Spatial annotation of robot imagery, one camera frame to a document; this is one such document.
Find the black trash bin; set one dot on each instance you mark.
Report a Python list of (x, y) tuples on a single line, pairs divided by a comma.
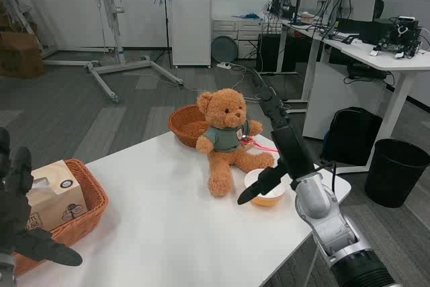
[(393, 172)]

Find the white and yellow plastic bowl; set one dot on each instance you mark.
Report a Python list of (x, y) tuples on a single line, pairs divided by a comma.
[(270, 200)]

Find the black tripod stand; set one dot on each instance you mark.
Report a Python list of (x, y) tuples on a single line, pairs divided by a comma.
[(165, 18)]

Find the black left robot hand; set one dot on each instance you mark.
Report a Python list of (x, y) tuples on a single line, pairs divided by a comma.
[(11, 213)]

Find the grey round tray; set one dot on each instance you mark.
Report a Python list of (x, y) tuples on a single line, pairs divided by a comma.
[(224, 49)]

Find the round wicker basket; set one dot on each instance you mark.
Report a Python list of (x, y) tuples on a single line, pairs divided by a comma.
[(186, 125)]

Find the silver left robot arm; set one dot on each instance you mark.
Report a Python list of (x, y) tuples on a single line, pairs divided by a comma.
[(6, 272)]

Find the beige tissue box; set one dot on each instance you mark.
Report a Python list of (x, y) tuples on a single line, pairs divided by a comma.
[(57, 196)]

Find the white tall cabinet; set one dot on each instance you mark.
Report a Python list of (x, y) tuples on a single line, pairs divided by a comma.
[(191, 28)]

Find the brown teddy bear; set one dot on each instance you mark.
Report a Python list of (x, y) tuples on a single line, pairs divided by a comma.
[(223, 112)]

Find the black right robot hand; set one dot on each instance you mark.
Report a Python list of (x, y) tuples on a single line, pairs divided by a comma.
[(292, 152)]

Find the black box device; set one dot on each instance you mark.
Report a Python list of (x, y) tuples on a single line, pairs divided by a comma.
[(367, 31)]

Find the white drawer unit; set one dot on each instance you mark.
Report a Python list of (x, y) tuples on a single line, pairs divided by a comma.
[(247, 33)]

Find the white wheeled hoist frame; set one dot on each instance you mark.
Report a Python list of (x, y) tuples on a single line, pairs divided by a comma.
[(112, 14)]

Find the white office desk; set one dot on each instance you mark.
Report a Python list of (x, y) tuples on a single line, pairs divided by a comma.
[(383, 60)]

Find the rectangular wicker basket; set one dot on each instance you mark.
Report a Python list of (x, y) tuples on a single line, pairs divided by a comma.
[(89, 213)]

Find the black backpack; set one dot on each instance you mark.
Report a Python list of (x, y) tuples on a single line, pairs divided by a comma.
[(352, 135)]

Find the black computer tower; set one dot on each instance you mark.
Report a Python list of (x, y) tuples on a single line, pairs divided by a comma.
[(267, 52)]

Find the black electronics assembly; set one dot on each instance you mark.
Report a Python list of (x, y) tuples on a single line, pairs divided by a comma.
[(401, 36)]

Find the white power strip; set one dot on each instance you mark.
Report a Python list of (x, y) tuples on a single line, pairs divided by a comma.
[(224, 64)]

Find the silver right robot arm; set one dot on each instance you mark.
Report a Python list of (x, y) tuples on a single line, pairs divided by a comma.
[(332, 230)]

